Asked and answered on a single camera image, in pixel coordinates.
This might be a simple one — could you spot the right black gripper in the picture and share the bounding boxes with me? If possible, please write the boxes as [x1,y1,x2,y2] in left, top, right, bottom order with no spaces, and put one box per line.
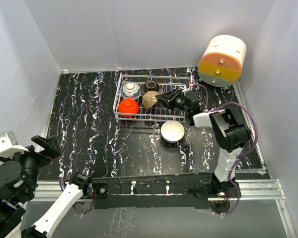
[156,88,189,114]

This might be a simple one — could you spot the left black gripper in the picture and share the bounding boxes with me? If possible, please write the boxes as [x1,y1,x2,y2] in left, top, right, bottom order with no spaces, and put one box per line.
[0,133,61,198]

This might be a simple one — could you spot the brown bowl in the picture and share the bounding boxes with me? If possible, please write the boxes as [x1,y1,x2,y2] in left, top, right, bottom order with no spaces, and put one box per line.
[142,80,161,95]

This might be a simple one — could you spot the black glossy bowl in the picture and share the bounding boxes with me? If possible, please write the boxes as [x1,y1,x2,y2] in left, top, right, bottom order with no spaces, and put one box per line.
[142,90,161,109]

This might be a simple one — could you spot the blue floral white bowl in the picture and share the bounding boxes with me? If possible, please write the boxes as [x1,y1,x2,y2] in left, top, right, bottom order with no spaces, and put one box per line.
[121,82,141,100]

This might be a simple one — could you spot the orange bowl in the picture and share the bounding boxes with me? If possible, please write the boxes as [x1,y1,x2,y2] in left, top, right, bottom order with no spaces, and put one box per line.
[118,98,139,118]

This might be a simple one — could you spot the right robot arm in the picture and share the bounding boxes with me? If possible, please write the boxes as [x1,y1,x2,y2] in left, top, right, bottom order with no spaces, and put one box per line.
[156,89,251,198]

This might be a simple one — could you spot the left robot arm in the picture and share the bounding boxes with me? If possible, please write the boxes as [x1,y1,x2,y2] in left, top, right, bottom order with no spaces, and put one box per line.
[0,131,93,238]

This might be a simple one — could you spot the pastel round drawer cabinet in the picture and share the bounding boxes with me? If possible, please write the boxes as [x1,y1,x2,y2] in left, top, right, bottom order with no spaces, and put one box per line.
[197,35,247,88]

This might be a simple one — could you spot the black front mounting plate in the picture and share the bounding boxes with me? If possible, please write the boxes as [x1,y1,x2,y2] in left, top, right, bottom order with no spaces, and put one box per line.
[91,179,241,210]

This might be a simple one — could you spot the white wire dish rack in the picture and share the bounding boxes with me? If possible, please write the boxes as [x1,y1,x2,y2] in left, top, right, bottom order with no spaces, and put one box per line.
[113,74,192,122]

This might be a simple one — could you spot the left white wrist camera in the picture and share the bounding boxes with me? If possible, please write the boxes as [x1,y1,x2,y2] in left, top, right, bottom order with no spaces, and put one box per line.
[0,131,29,158]

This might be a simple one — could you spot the aluminium frame rail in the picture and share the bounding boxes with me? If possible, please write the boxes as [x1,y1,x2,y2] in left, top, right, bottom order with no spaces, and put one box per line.
[37,81,298,238]

